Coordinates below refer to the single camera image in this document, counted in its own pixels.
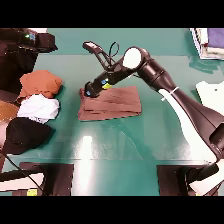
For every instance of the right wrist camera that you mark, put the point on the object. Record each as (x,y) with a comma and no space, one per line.
(98,55)

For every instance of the orange garment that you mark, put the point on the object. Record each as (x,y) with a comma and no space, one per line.
(40,83)

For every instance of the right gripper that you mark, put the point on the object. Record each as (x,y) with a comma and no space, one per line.
(100,84)

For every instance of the brown garment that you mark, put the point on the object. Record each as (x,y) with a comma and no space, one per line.
(113,103)

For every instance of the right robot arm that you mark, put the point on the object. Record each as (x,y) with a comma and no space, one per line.
(186,113)

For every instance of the black garment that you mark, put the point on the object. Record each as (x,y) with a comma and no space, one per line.
(25,135)

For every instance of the white garment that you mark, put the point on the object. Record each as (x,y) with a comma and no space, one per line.
(213,96)
(38,108)

